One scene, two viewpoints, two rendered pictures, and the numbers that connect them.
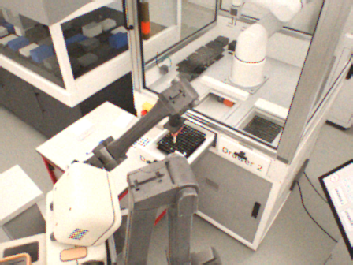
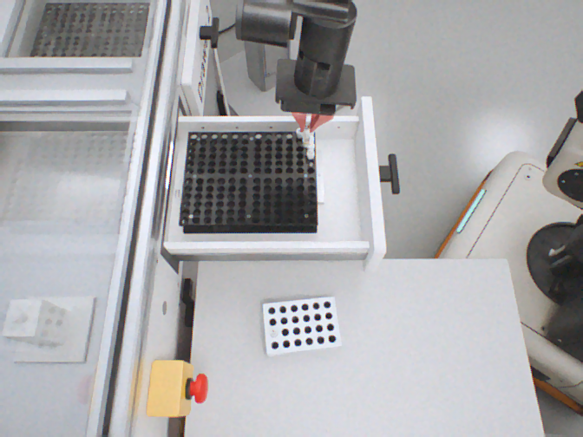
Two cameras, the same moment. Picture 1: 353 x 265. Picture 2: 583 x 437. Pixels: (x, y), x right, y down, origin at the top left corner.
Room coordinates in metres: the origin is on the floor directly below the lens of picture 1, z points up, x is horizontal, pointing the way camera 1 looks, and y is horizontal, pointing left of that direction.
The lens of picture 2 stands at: (1.39, 0.29, 1.54)
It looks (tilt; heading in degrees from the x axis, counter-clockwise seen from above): 67 degrees down; 233
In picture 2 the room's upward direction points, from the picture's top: straight up
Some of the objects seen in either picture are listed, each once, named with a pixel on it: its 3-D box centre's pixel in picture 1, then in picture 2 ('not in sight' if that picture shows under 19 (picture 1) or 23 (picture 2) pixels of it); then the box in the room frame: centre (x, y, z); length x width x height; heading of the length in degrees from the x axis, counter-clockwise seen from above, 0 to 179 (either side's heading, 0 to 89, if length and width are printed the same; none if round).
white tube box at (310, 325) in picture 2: (141, 145); (301, 326); (1.29, 0.20, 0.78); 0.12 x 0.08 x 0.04; 149
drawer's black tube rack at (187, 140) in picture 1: (181, 143); (252, 185); (1.22, -0.04, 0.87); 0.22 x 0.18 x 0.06; 143
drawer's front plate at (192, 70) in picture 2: (243, 155); (198, 45); (1.13, -0.36, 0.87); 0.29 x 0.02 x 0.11; 53
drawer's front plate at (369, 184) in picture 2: (158, 164); (367, 183); (1.06, 0.08, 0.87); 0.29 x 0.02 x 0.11; 53
